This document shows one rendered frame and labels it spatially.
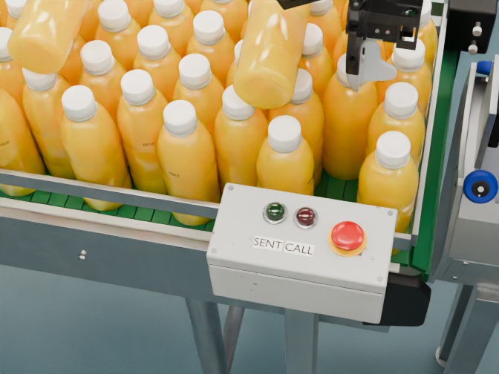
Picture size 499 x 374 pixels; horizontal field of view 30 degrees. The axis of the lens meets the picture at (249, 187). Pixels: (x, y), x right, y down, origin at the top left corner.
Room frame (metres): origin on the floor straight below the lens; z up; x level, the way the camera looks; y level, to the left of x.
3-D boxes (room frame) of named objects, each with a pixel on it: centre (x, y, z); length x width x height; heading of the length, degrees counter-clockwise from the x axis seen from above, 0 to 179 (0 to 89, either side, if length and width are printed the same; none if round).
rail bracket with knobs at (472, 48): (0.94, -0.35, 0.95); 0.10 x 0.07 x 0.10; 164
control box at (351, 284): (0.51, -0.06, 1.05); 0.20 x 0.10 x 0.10; 74
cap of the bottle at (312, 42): (0.79, -0.09, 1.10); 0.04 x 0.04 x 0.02
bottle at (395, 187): (0.61, -0.17, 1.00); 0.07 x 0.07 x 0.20
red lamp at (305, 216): (0.53, -0.06, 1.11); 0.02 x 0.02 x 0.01
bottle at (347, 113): (0.74, -0.14, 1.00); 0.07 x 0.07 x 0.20
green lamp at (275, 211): (0.54, -0.03, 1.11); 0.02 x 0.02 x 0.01
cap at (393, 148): (0.61, -0.17, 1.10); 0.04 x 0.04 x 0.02
